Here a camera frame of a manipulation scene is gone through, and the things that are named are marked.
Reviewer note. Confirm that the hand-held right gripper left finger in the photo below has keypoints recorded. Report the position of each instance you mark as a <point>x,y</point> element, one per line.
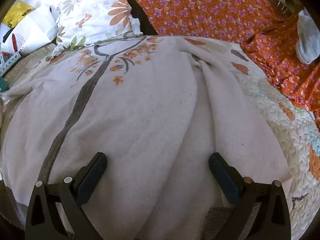
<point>86,183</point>

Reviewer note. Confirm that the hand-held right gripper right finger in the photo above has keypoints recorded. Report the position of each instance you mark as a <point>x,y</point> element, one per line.
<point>226,180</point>

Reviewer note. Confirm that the white floral embroidered garment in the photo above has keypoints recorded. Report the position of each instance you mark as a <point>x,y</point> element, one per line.
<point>140,120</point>

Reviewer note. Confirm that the quilted patchwork bedspread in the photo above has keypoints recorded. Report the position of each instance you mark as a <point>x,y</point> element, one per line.
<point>287,120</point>

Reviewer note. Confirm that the teal box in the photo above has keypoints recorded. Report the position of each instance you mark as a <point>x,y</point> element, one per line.
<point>3,85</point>

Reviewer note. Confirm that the white patterned box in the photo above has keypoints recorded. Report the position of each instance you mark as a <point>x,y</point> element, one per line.
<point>8,61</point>

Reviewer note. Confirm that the grey white sock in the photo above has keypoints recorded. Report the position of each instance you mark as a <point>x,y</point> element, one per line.
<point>306,41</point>

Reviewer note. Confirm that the white paper bag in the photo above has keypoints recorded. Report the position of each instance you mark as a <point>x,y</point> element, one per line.
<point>35,30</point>

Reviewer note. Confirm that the orange floral cloth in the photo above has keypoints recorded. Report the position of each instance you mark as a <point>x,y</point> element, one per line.
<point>225,17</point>

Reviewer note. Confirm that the white floral pillow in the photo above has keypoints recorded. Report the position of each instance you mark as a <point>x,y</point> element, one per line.
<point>96,17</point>

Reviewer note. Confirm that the yellow plastic bag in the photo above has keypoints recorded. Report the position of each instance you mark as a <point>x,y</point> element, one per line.
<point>18,13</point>

